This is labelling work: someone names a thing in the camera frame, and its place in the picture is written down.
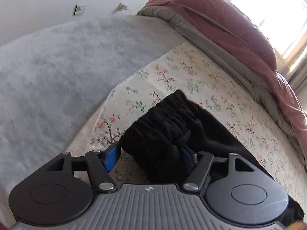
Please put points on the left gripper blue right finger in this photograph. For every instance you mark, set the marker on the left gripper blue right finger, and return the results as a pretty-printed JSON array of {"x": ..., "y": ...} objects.
[{"x": 190, "y": 158}]

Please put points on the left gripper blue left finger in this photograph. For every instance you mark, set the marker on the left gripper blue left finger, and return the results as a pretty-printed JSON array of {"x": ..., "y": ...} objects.
[{"x": 110, "y": 156}]

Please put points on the black pants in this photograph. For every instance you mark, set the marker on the black pants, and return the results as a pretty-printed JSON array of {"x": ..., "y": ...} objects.
[{"x": 228, "y": 188}]

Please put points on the floral bed sheet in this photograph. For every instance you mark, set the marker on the floral bed sheet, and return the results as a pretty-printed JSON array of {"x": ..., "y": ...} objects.
[{"x": 203, "y": 82}]

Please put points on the grey curtain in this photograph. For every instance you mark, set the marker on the grey curtain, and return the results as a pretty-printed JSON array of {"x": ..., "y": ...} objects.
[{"x": 297, "y": 78}]

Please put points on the pink and grey duvet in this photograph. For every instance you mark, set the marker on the pink and grey duvet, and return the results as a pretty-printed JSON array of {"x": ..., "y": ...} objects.
[{"x": 222, "y": 31}]

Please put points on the window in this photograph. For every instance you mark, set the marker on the window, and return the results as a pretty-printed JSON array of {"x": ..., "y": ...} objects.
[{"x": 283, "y": 22}]

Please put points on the wall plug with cable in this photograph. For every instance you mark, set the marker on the wall plug with cable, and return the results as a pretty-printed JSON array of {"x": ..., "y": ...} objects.
[{"x": 122, "y": 8}]

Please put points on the white wall socket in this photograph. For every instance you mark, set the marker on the white wall socket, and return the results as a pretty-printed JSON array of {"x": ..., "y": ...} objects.
[{"x": 79, "y": 10}]

